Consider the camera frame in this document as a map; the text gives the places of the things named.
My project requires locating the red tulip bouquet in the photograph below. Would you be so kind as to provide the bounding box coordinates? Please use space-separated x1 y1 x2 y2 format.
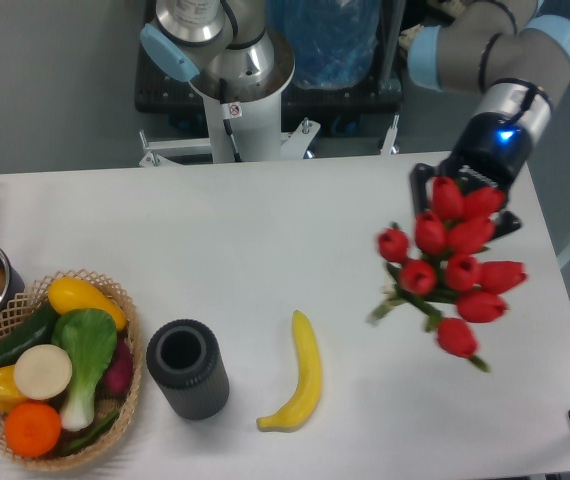
368 176 528 372

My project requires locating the yellow banana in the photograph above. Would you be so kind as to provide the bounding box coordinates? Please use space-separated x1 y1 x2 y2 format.
256 310 323 432

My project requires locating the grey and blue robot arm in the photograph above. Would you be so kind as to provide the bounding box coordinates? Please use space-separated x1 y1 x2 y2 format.
140 1 570 213

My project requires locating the woven wicker basket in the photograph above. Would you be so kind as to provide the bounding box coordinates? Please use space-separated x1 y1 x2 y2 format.
0 269 143 472

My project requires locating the blue plastic bag on cart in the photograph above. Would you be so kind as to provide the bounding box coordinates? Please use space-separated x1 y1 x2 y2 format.
266 0 381 91

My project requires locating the dark green cucumber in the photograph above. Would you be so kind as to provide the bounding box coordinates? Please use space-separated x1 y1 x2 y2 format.
0 301 60 368

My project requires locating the yellow bell pepper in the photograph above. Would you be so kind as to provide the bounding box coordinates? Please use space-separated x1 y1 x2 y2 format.
0 365 28 413

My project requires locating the green bean pod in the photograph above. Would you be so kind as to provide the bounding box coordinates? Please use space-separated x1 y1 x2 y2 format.
58 410 120 457

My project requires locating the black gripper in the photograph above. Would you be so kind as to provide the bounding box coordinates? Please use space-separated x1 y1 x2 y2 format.
409 113 534 241

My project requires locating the purple sweet potato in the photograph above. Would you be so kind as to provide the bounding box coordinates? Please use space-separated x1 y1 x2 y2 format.
102 337 133 396

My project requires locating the orange fruit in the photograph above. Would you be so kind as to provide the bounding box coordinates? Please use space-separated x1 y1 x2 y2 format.
4 402 62 458

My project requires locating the yellow squash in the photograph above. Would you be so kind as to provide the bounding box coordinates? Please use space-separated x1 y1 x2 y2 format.
47 277 128 332

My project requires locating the dark grey ribbed vase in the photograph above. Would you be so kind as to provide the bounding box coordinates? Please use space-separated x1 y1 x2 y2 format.
146 319 230 420

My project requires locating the green bok choy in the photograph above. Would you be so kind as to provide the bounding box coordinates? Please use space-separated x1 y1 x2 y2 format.
52 308 117 432

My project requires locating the black cable on pedestal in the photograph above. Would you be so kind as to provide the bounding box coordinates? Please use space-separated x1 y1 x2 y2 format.
217 77 243 164

